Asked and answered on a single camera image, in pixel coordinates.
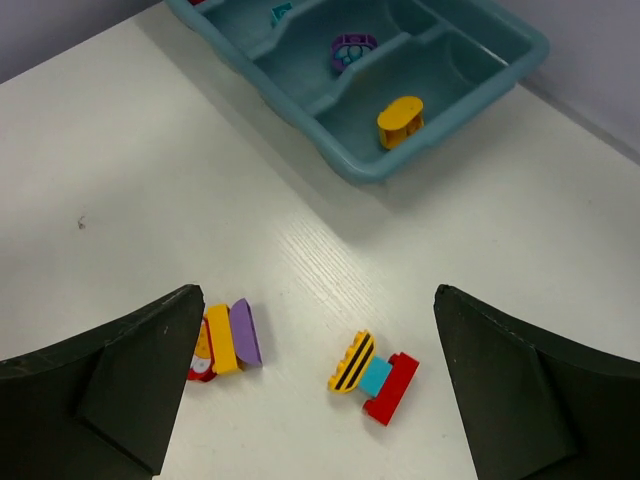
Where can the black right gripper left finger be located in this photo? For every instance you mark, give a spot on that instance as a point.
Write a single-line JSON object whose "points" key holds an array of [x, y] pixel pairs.
{"points": [[101, 404]]}

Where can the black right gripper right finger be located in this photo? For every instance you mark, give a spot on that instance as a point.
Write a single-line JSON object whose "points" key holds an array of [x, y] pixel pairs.
{"points": [[534, 404]]}

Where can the red round flower lego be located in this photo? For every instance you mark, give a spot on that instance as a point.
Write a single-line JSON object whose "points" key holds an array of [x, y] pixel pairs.
{"points": [[202, 364]]}

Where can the red long lego brick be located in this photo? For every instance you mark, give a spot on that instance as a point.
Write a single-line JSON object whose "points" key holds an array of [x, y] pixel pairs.
{"points": [[383, 406]]}

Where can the yellow striped lego brick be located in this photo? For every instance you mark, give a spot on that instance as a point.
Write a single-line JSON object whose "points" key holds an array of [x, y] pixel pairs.
{"points": [[354, 364]]}

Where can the orange oval flower lego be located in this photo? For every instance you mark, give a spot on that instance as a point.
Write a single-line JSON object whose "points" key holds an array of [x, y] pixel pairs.
{"points": [[399, 120]]}

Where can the purple round flower lego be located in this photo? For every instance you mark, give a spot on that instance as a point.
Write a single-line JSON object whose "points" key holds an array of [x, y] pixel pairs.
{"points": [[348, 48]]}

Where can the small teal lego cube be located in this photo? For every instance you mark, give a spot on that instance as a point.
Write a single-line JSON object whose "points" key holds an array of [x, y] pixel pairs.
{"points": [[279, 11]]}

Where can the purple sloped lego brick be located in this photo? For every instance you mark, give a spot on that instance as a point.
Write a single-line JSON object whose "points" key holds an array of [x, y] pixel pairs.
{"points": [[245, 339]]}

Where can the light blue lego brick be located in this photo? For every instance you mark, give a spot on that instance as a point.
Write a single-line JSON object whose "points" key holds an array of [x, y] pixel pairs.
{"points": [[375, 376]]}

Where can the teal plastic divided tray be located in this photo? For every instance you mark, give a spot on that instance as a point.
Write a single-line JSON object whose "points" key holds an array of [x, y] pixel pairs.
{"points": [[458, 57]]}

